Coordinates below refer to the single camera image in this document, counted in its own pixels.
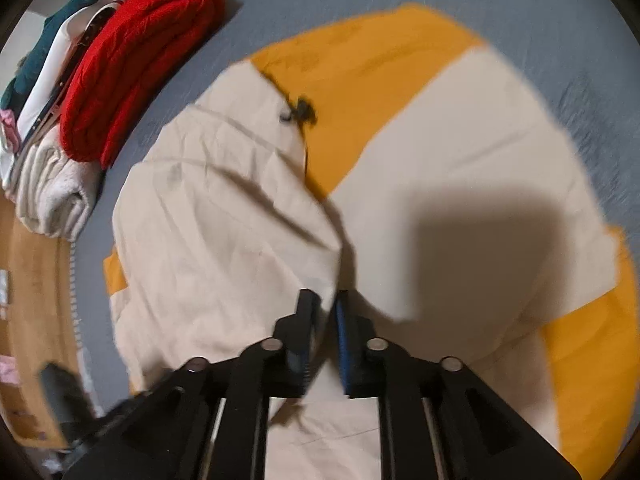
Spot pink object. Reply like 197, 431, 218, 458
0, 355, 21, 386

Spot white folded quilt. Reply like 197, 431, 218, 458
20, 2, 126, 126

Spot white fluffy folded blanket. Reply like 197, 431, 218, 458
10, 125, 103, 241

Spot grey quilted mattress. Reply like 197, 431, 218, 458
70, 0, 640, 411

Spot navy patterned folded blanket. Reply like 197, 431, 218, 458
22, 0, 131, 138

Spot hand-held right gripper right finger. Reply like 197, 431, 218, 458
334, 290, 583, 480

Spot teal shark plush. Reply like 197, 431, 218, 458
0, 0, 168, 111

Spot red folded blanket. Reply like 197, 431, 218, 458
59, 0, 226, 168

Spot wooden bed frame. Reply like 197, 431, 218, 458
0, 195, 83, 451

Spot beige and yellow jacket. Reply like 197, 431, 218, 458
102, 2, 628, 480

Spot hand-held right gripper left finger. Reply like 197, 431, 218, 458
62, 289, 322, 480

